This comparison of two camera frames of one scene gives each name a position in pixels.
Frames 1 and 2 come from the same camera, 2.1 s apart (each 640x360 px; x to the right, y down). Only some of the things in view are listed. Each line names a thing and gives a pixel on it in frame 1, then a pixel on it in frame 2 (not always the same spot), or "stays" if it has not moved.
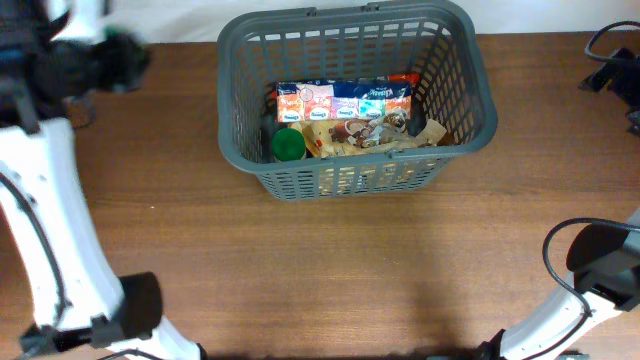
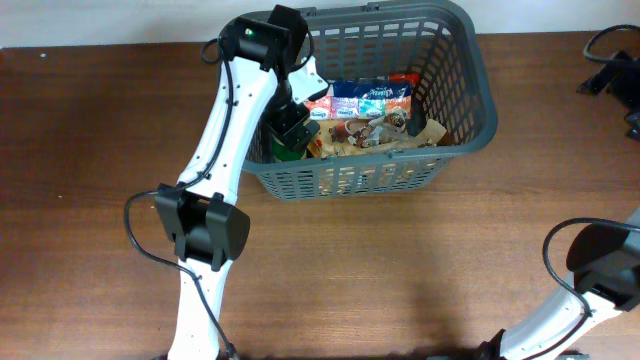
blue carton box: (380, 100) stays
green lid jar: (288, 144) stays
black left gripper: (128, 59) → (285, 127)
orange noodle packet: (409, 77) stays
